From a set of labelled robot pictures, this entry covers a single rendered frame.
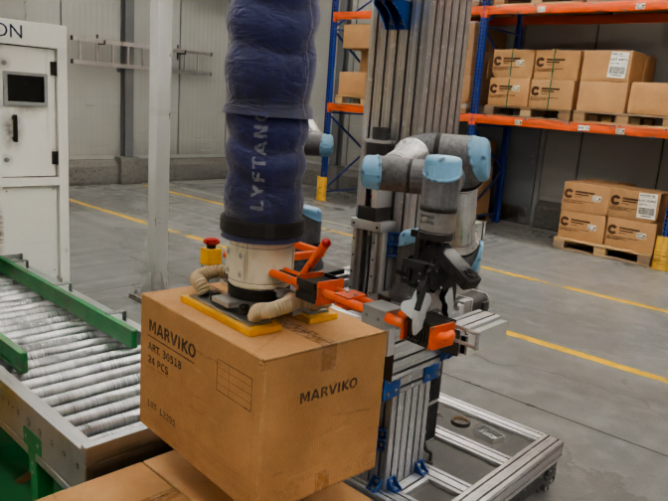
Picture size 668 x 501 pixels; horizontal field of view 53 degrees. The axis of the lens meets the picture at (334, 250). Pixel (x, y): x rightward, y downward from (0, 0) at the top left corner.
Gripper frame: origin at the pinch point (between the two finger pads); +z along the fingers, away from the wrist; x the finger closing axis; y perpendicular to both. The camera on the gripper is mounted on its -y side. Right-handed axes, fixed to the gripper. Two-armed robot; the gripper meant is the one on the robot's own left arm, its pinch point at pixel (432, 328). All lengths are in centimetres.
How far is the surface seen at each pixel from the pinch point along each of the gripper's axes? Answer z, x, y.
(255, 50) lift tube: -54, 9, 55
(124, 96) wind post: -12, -413, 1028
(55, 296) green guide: 63, -11, 246
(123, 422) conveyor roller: 69, 13, 116
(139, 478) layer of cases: 67, 25, 80
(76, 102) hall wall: 1, -327, 1020
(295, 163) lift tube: -28, -1, 50
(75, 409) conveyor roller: 68, 23, 134
